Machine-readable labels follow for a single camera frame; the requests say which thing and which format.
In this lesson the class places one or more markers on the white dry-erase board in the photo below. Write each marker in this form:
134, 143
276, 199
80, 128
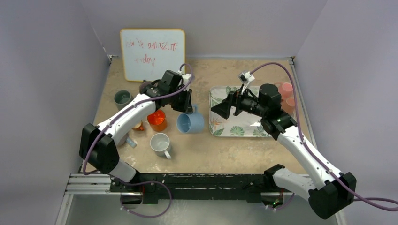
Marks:
148, 53

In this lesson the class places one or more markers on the purple mug black handle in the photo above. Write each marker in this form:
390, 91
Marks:
144, 84

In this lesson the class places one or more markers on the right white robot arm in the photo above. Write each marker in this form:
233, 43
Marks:
327, 189

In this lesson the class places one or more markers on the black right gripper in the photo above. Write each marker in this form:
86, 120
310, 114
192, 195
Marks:
235, 105

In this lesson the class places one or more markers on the light blue mug front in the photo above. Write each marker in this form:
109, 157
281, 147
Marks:
160, 144

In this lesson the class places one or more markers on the grey-green ceramic mug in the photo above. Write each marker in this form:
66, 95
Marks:
122, 98

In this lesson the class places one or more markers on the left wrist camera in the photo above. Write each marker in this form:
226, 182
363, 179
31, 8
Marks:
187, 79

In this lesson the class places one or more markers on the pink mug back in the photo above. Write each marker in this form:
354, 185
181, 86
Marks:
285, 89

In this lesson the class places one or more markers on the pink mug front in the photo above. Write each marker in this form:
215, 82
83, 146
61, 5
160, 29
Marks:
288, 105

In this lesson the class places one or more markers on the light blue usb stick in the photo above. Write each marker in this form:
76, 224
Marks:
131, 142

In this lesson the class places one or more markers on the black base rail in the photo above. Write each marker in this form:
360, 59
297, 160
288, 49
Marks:
252, 188

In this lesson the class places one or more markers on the dark orange terracotta mug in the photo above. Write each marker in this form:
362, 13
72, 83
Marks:
139, 127

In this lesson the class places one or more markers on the bright orange mug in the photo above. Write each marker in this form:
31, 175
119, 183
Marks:
157, 120

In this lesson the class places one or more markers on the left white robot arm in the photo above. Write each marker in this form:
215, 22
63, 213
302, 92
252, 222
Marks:
98, 145

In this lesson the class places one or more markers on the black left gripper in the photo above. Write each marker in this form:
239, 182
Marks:
188, 108

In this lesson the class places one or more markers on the leaf-patterned serving tray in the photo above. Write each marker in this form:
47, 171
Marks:
243, 125

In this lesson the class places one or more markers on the light blue mug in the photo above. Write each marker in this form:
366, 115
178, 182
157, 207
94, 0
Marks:
160, 144
192, 123

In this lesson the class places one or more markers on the pink mug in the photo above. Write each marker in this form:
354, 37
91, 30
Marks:
285, 89
288, 105

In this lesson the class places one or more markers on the light blue mug back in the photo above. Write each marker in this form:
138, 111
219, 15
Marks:
192, 123

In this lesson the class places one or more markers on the lilac ribbed mug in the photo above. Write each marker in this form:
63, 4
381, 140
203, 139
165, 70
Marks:
122, 140

